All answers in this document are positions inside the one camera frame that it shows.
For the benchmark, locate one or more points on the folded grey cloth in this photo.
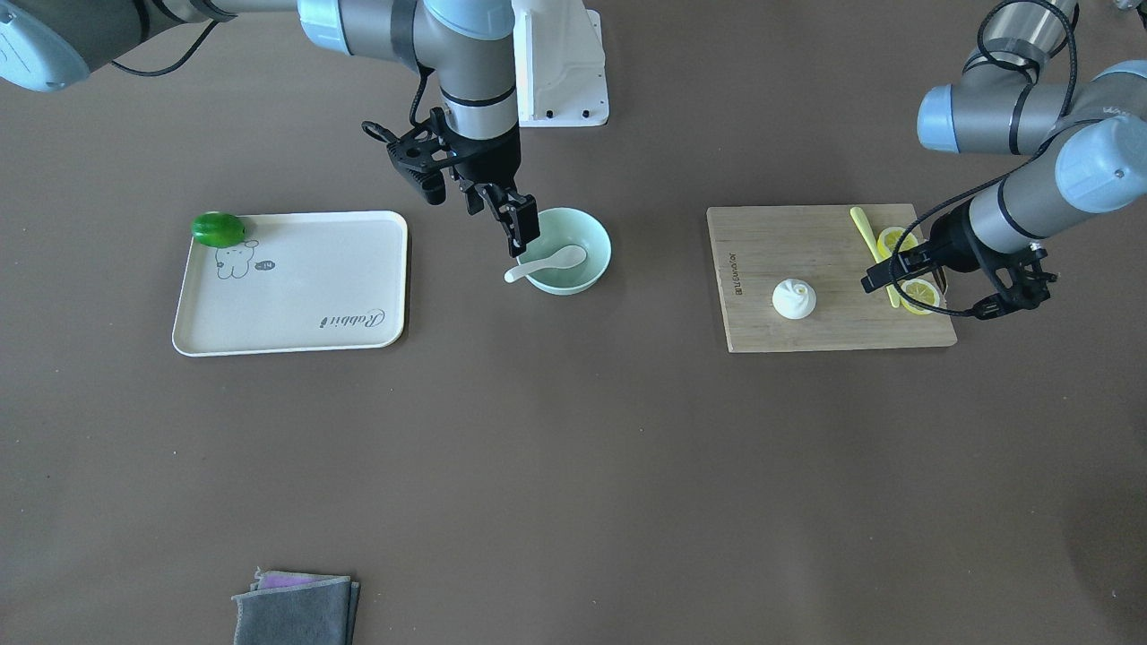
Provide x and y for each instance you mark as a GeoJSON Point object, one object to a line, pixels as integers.
{"type": "Point", "coordinates": [297, 608]}

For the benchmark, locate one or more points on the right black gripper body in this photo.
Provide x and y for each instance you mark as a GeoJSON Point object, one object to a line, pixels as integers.
{"type": "Point", "coordinates": [495, 160]}

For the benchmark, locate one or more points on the white ceramic spoon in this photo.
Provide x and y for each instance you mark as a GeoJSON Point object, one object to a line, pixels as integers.
{"type": "Point", "coordinates": [565, 258]}

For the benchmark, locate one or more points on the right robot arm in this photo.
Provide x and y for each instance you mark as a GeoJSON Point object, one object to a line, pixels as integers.
{"type": "Point", "coordinates": [464, 121]}

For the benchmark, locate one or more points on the upper lemon slice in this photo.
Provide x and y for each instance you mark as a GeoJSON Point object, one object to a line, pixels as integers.
{"type": "Point", "coordinates": [888, 239]}

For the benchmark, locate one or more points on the white steamed bun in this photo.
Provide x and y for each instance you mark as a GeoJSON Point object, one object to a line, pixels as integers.
{"type": "Point", "coordinates": [794, 299]}

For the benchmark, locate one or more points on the white camera pillar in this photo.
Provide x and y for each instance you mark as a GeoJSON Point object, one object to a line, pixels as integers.
{"type": "Point", "coordinates": [560, 65]}

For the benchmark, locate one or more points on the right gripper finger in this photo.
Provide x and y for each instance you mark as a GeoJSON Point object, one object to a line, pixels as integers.
{"type": "Point", "coordinates": [474, 194]}
{"type": "Point", "coordinates": [516, 213]}

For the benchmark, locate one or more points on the cream rabbit tray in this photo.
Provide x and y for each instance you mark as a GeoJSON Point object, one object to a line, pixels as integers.
{"type": "Point", "coordinates": [299, 282]}

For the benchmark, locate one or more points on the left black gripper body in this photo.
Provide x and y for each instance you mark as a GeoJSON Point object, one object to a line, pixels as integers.
{"type": "Point", "coordinates": [955, 243]}

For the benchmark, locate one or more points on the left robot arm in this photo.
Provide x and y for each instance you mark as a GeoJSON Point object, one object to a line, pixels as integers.
{"type": "Point", "coordinates": [1084, 145]}

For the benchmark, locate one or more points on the lower lemon slice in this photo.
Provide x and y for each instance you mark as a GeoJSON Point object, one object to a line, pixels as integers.
{"type": "Point", "coordinates": [920, 297]}

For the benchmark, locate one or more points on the light green bowl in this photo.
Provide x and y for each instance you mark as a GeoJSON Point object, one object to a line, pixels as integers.
{"type": "Point", "coordinates": [562, 226]}

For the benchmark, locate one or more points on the green lime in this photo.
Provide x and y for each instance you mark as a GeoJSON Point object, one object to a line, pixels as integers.
{"type": "Point", "coordinates": [218, 229]}

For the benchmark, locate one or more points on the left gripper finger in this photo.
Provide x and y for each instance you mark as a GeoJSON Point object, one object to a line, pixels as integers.
{"type": "Point", "coordinates": [900, 266]}

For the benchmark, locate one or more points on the lemon slice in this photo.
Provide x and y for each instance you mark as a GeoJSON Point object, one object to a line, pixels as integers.
{"type": "Point", "coordinates": [920, 297]}
{"type": "Point", "coordinates": [888, 239]}

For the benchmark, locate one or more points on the wooden cutting board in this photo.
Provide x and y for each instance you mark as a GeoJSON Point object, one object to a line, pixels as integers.
{"type": "Point", "coordinates": [756, 248]}

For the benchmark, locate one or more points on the yellow plastic knife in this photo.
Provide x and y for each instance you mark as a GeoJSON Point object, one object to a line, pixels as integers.
{"type": "Point", "coordinates": [863, 226]}

